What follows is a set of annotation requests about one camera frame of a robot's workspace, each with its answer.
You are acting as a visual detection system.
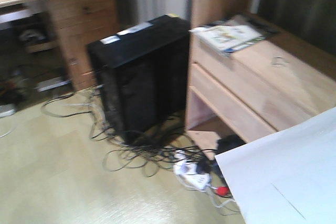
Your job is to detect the white paper sheet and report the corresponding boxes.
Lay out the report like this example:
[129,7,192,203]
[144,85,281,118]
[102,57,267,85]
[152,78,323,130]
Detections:
[215,109,335,223]

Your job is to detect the wooden desk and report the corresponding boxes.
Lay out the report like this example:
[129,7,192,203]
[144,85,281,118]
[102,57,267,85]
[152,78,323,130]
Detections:
[1,0,120,90]

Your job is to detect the black computer tower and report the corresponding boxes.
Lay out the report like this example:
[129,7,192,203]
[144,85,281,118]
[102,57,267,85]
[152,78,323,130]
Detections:
[87,15,191,144]

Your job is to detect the wooden nightstand drawer unit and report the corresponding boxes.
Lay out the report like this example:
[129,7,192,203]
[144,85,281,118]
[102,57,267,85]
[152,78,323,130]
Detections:
[185,0,335,160]

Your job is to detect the white power strip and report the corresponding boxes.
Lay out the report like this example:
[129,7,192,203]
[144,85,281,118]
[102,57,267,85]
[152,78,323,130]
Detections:
[173,150,211,192]

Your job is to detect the stack of magazines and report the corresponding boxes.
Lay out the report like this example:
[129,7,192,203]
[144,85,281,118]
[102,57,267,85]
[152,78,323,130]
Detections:
[190,14,279,57]

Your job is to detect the red round plug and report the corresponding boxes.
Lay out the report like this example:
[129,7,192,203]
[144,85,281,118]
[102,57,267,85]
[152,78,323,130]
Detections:
[215,186,229,197]

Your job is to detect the tangled black floor cables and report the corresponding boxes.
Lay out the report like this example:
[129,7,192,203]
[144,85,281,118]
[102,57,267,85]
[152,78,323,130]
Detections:
[41,87,224,180]

